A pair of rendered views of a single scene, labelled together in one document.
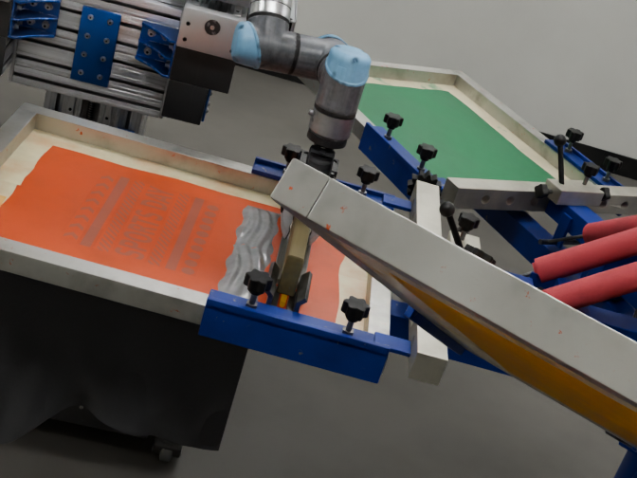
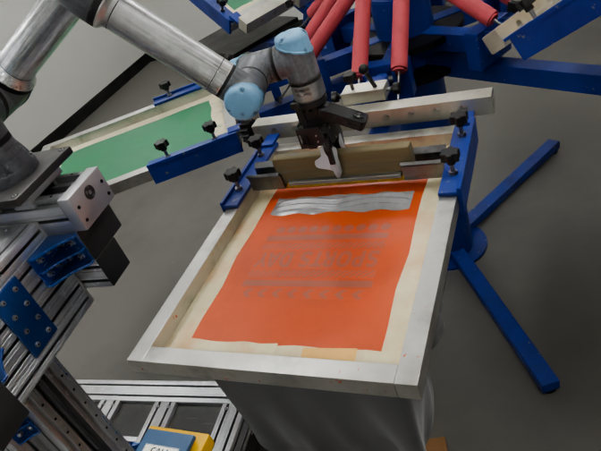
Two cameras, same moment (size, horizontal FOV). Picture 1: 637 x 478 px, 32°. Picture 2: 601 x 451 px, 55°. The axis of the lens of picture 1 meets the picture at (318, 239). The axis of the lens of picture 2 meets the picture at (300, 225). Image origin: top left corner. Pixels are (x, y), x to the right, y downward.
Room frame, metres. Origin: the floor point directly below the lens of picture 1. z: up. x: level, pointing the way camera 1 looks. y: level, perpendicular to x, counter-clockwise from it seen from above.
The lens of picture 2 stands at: (1.22, 1.13, 1.73)
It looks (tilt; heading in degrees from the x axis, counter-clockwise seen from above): 34 degrees down; 305
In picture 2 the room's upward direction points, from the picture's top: 21 degrees counter-clockwise
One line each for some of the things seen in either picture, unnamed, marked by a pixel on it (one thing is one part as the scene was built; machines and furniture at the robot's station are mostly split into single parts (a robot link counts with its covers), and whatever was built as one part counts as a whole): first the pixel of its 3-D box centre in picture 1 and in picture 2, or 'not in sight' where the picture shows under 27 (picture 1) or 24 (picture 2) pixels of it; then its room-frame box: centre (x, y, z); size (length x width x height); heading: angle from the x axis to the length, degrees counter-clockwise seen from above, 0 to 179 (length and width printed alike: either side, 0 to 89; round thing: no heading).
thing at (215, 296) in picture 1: (295, 334); (459, 163); (1.53, -0.01, 0.97); 0.30 x 0.05 x 0.07; 93
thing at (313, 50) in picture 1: (323, 60); (254, 72); (1.92, 0.08, 1.30); 0.11 x 0.11 x 0.08; 17
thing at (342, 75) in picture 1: (342, 81); (296, 57); (1.83, 0.04, 1.31); 0.09 x 0.08 x 0.11; 17
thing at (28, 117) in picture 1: (182, 222); (321, 234); (1.80, 0.25, 0.97); 0.79 x 0.58 x 0.04; 93
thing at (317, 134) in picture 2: (318, 162); (316, 120); (1.83, 0.04, 1.15); 0.09 x 0.08 x 0.12; 3
